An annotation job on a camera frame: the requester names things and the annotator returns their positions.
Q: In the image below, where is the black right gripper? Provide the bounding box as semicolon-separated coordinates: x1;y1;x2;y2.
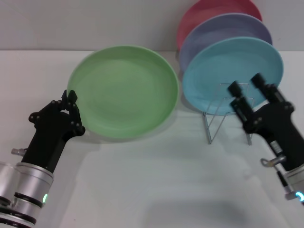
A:
227;72;304;172

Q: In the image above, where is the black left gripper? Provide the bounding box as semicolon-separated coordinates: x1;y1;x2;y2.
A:
21;89;86;173

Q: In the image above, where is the light blue plate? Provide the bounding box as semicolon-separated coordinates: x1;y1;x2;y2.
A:
182;37;284;116

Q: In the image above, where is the red plate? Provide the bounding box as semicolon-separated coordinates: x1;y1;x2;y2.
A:
177;0;263;52

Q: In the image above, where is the purple plate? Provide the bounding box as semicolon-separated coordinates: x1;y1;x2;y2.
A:
178;13;273;72

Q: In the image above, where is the metal wire plate rack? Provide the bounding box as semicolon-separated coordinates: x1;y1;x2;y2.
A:
202;82;256;145

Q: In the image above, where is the green plate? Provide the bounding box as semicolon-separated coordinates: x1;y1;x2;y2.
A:
66;45;180;143

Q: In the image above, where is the right gripper cable with plug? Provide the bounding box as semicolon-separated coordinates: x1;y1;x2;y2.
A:
260;155;294;194

